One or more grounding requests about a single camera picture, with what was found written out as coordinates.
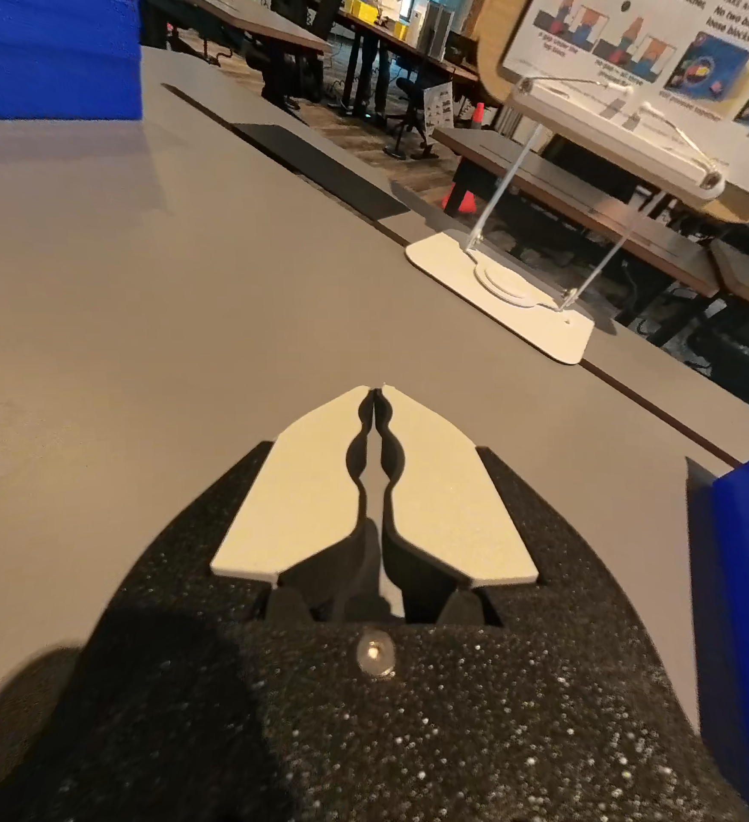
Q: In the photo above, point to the poster on wooden board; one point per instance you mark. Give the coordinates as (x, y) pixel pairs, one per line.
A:
(491, 70)

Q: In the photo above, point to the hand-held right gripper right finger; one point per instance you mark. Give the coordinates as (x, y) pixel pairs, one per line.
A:
(451, 501)

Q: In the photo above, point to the printed instruction sheet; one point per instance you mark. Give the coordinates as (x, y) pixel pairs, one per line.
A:
(682, 58)

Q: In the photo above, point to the white document stand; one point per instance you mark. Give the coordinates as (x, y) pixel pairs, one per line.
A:
(509, 289)

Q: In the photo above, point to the white printed sign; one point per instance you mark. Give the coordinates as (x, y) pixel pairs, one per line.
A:
(437, 109)

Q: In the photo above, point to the black table strip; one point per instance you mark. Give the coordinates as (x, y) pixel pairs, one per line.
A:
(323, 167)

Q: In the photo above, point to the yellow storage bin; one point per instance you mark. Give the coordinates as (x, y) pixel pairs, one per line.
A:
(361, 8)

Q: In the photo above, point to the black office chair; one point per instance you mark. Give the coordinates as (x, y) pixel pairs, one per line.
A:
(410, 122)

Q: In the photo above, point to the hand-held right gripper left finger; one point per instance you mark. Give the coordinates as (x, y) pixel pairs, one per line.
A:
(297, 488)

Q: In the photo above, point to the orange traffic cone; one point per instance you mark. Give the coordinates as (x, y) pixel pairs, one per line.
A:
(478, 115)
(461, 199)

